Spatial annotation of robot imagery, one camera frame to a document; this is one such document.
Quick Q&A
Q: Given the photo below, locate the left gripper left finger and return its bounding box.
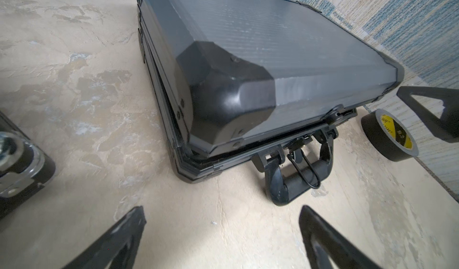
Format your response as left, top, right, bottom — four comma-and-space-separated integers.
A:
64, 206, 147, 269

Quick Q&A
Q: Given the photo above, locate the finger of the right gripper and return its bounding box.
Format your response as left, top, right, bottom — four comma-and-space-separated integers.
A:
396, 86, 459, 144

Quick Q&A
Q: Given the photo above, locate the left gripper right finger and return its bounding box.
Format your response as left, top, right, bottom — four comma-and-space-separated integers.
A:
299, 206, 380, 269

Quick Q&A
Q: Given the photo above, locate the black poker case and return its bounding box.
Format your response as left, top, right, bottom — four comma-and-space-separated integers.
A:
1, 113, 56, 219

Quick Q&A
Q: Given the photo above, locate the grey poker case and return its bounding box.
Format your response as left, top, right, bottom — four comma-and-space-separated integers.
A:
136, 0, 405, 206

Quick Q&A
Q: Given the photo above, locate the grey yellow tape roll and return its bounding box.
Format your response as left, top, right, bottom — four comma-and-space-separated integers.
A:
361, 109, 419, 162

